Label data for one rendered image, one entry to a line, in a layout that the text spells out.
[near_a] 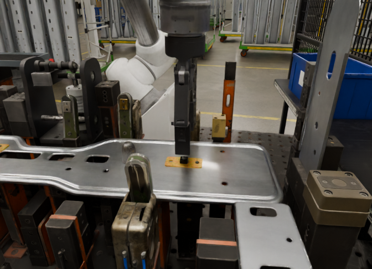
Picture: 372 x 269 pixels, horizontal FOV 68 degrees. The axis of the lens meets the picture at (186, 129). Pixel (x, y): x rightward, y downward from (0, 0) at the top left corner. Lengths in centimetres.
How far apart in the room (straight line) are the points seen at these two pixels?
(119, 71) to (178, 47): 84
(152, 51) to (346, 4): 92
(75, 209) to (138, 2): 84
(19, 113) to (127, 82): 55
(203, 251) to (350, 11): 44
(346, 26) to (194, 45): 25
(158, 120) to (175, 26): 80
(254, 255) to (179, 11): 39
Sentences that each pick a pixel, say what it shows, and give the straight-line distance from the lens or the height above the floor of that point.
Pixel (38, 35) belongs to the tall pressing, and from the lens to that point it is 546.
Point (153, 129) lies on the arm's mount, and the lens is 127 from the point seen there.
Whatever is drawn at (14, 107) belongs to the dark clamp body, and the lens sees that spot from 92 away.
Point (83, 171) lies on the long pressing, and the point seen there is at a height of 100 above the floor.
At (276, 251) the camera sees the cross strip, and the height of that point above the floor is 100.
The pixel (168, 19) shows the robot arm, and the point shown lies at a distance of 49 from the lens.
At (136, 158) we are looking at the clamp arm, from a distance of 43.
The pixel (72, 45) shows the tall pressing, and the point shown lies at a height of 63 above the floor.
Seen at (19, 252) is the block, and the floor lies 70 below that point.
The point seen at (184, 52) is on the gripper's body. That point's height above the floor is 125.
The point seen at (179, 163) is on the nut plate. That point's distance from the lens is 62.
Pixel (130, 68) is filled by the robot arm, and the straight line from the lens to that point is 133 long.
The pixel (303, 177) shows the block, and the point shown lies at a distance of 63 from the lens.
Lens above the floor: 134
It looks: 25 degrees down
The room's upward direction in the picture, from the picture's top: straight up
